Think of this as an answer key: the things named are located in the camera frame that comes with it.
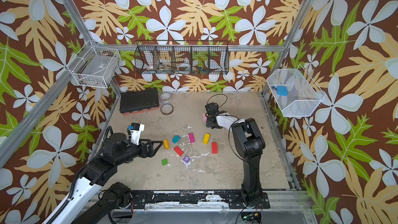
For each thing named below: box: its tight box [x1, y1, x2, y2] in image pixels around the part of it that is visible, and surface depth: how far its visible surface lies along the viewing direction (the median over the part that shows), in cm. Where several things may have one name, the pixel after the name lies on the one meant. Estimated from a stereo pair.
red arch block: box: [211, 142, 219, 154], surface depth 93 cm
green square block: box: [161, 158, 169, 166], surface depth 88 cm
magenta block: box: [188, 132, 196, 144], surface depth 98 cm
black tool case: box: [119, 87, 160, 116], surface depth 110 cm
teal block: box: [171, 134, 182, 145], surface depth 97 cm
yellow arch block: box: [202, 132, 211, 145], surface depth 95 cm
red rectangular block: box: [173, 145, 184, 157], surface depth 93 cm
